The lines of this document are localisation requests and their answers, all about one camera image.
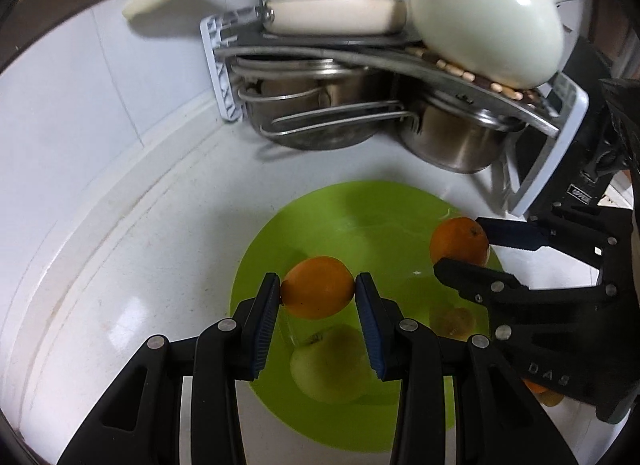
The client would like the green plate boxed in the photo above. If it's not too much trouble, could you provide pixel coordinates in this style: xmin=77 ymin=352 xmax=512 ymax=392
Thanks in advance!
xmin=229 ymin=180 xmax=506 ymax=453

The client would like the cream frying pan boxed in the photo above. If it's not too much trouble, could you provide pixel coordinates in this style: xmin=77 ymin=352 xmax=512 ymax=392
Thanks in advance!
xmin=123 ymin=0 xmax=408 ymax=34

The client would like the white dish rack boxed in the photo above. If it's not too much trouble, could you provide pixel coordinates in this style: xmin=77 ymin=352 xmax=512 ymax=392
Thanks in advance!
xmin=200 ymin=15 xmax=591 ymax=216

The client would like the wooden bead trivet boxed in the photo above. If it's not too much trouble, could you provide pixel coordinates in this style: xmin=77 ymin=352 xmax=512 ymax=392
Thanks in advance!
xmin=405 ymin=45 xmax=551 ymax=103

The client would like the small yellow-brown fruit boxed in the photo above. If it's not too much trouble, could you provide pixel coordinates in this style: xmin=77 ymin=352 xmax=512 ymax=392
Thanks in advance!
xmin=431 ymin=306 xmax=476 ymax=338

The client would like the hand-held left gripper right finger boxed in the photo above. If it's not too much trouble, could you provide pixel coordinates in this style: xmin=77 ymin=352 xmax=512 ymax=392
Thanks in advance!
xmin=354 ymin=272 xmax=591 ymax=465

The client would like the large white wok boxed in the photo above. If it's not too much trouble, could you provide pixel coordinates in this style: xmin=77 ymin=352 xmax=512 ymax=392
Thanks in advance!
xmin=410 ymin=0 xmax=566 ymax=88

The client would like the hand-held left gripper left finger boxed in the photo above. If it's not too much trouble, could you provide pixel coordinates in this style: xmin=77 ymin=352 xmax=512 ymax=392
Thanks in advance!
xmin=56 ymin=272 xmax=282 ymax=465

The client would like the long-handled steel pot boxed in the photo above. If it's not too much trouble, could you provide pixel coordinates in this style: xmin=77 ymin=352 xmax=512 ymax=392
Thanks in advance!
xmin=260 ymin=90 xmax=526 ymax=174

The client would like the black appliance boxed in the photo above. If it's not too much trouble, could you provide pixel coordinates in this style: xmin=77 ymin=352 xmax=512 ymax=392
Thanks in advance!
xmin=530 ymin=40 xmax=621 ymax=218

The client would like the pale green apple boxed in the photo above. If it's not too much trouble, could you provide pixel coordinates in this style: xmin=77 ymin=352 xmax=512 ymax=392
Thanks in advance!
xmin=290 ymin=324 xmax=373 ymax=405

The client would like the large orange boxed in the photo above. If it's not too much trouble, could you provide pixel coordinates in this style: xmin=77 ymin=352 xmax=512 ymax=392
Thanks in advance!
xmin=281 ymin=256 xmax=356 ymax=320
xmin=430 ymin=216 xmax=491 ymax=268

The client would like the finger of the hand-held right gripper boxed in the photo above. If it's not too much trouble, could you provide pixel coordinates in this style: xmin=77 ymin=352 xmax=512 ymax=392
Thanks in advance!
xmin=433 ymin=256 xmax=621 ymax=342
xmin=476 ymin=210 xmax=633 ymax=271

